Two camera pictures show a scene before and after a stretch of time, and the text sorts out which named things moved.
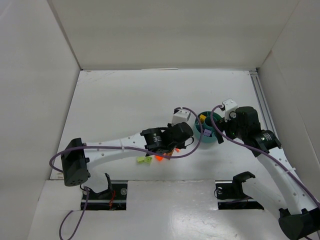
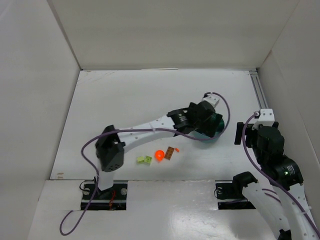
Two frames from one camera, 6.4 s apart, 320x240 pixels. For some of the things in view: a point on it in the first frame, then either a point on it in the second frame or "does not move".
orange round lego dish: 159,158 does not move
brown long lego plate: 170,154 does not move
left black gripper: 173,146 -> 211,122
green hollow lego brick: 148,159 does not move
